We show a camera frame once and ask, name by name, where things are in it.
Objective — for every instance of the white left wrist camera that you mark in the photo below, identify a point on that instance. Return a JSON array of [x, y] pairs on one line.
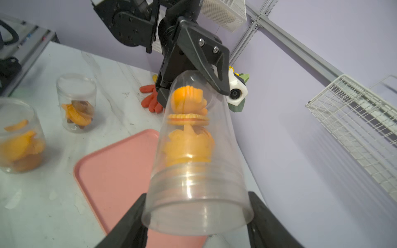
[[238, 89]]

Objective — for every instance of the white wire wall basket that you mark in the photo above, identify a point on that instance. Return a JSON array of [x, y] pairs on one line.
[[364, 124]]

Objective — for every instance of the clear plastic cookie jar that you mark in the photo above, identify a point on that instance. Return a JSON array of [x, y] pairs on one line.
[[198, 199]]

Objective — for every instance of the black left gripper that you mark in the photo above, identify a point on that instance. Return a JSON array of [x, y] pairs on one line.
[[187, 46]]

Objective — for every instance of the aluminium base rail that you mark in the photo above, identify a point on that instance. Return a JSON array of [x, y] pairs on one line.
[[21, 45]]

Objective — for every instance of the yellow sunflower bouquet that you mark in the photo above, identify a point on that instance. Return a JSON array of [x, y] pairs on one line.
[[237, 109]]

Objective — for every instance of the white mesh wall basket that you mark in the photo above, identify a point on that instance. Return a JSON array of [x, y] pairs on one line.
[[229, 14]]

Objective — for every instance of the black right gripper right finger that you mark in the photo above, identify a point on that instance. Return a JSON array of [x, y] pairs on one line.
[[265, 230]]

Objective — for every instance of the orange cookies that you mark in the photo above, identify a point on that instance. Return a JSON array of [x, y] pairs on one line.
[[191, 142]]

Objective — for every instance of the aluminium frame profile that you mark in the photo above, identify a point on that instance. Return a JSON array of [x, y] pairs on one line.
[[318, 67]]

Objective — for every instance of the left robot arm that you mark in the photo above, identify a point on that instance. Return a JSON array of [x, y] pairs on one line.
[[135, 23]]

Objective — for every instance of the red rubber glove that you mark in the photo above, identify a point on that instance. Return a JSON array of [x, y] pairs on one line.
[[150, 102]]

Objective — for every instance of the pink plastic tray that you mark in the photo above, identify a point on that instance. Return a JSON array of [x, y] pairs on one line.
[[113, 178]]

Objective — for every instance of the clear jar with orange cookies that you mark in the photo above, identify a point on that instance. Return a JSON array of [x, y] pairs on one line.
[[22, 139]]

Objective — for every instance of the clear jar with brown cookies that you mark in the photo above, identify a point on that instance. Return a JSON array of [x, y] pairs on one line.
[[77, 100]]

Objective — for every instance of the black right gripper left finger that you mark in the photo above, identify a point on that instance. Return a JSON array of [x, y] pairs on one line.
[[129, 232]]

